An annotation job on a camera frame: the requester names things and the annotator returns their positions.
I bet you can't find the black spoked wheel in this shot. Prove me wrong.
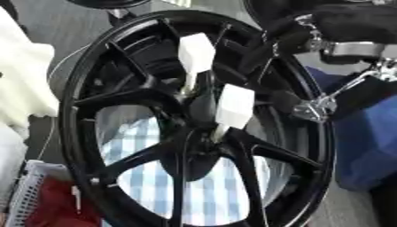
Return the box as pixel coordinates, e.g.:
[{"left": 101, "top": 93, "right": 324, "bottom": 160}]
[{"left": 57, "top": 10, "right": 337, "bottom": 227}]

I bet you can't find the person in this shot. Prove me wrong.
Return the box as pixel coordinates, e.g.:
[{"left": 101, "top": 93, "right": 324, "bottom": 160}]
[{"left": 0, "top": 5, "right": 62, "bottom": 209}]

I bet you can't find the white pin with flat head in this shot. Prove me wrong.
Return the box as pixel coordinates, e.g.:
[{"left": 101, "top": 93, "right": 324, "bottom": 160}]
[
  {"left": 176, "top": 32, "right": 217, "bottom": 96},
  {"left": 211, "top": 83, "right": 258, "bottom": 144}
]

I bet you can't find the red cloth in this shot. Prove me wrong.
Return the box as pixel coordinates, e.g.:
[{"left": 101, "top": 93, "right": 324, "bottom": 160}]
[{"left": 23, "top": 176, "right": 103, "bottom": 227}]

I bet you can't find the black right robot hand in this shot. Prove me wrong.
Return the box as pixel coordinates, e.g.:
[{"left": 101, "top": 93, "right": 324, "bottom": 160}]
[{"left": 263, "top": 4, "right": 397, "bottom": 122}]

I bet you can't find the white plastic basket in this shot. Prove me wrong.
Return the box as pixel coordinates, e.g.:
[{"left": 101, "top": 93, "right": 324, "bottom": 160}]
[{"left": 3, "top": 159, "right": 74, "bottom": 227}]

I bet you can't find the blue fabric bundle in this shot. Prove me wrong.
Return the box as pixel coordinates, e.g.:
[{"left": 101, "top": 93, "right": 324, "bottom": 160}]
[{"left": 304, "top": 66, "right": 397, "bottom": 192}]

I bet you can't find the black round tyre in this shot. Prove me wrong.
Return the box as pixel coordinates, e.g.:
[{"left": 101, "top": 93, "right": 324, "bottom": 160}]
[{"left": 65, "top": 0, "right": 154, "bottom": 10}]

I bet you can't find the thin white cable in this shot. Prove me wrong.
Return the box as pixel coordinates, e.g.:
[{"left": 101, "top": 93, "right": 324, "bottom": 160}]
[{"left": 35, "top": 43, "right": 90, "bottom": 161}]

